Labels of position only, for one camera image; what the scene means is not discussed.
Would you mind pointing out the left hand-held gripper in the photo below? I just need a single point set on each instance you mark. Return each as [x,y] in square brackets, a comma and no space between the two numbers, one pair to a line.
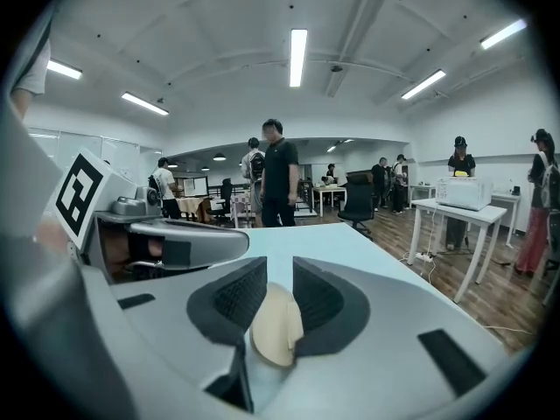
[118,191]

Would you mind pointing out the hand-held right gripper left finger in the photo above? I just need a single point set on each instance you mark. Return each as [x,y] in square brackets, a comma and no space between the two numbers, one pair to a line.
[170,322]

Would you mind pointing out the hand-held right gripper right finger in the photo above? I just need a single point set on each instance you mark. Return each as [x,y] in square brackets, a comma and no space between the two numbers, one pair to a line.
[385,366]

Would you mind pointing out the beige glasses case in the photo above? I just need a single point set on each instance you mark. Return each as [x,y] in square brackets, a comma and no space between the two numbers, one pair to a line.
[275,326]

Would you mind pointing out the person's left hand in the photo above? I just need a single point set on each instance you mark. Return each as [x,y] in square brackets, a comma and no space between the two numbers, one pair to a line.
[114,252]

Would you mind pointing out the table with yellow cloth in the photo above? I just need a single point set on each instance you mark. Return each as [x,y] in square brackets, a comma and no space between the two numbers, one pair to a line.
[192,206]

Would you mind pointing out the black office chair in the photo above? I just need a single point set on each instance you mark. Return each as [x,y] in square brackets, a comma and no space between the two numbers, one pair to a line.
[224,195]
[356,199]

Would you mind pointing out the table with checkered cloth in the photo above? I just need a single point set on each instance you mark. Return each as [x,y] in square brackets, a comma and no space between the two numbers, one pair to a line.
[240,204]

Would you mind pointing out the black pendant lamp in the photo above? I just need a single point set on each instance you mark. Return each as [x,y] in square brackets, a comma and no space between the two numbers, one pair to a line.
[219,157]

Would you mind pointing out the white power strip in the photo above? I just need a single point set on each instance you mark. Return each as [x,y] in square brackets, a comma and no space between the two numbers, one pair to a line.
[423,256]

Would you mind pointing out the white table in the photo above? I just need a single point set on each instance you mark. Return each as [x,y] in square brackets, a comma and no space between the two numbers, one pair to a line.
[422,188]
[328,191]
[455,214]
[507,201]

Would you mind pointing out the long ceiling light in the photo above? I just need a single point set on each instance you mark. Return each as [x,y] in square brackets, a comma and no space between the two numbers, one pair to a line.
[423,84]
[64,69]
[144,103]
[503,34]
[298,57]

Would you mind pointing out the white microwave oven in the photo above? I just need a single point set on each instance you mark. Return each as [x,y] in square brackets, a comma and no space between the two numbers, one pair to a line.
[464,193]

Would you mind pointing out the yellow object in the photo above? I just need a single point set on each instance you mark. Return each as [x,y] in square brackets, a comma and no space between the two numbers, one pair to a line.
[462,174]

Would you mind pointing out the person's grey t-shirt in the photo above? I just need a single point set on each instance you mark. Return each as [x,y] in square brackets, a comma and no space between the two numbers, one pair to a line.
[32,64]

